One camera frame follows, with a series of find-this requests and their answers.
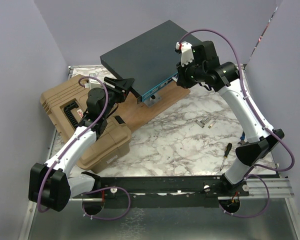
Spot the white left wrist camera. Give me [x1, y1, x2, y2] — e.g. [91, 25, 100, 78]
[84, 79, 102, 90]

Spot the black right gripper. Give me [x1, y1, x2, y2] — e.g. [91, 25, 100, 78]
[176, 57, 206, 89]

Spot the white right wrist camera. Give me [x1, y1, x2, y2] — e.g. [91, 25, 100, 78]
[175, 41, 194, 67]

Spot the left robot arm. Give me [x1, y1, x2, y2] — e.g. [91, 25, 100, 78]
[28, 77, 135, 213]

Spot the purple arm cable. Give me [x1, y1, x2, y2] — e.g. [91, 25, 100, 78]
[179, 28, 296, 172]
[36, 75, 109, 213]

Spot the silver metal switch stand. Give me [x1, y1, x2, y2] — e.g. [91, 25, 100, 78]
[143, 93, 162, 108]

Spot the wooden base board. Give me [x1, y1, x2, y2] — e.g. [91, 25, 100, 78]
[114, 81, 191, 132]

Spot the dark grey network switch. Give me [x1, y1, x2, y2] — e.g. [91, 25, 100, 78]
[100, 20, 201, 103]

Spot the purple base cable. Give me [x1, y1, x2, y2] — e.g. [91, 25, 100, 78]
[82, 186, 132, 222]
[220, 164, 281, 218]

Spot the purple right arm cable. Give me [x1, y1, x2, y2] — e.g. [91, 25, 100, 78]
[179, 28, 296, 172]

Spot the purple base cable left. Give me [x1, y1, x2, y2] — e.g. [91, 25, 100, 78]
[82, 186, 132, 222]

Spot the silver sfp module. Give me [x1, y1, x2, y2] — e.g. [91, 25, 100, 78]
[204, 119, 216, 129]
[195, 120, 205, 128]

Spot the black yellow screwdriver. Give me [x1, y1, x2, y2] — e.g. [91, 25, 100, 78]
[220, 142, 233, 171]

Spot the black metal mounting rail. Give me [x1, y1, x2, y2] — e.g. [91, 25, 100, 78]
[86, 175, 249, 209]

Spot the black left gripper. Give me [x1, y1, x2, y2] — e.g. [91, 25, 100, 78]
[101, 77, 135, 119]

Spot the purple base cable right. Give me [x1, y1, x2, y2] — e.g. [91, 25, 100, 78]
[220, 164, 281, 218]

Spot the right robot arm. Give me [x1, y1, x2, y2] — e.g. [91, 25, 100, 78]
[175, 41, 285, 196]

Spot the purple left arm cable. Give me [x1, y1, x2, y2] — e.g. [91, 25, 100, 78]
[36, 75, 109, 213]

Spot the tan plastic tool case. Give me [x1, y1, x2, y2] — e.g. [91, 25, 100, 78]
[40, 74, 132, 174]

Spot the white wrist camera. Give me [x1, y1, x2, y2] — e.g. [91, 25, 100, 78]
[175, 41, 194, 67]
[84, 79, 102, 90]

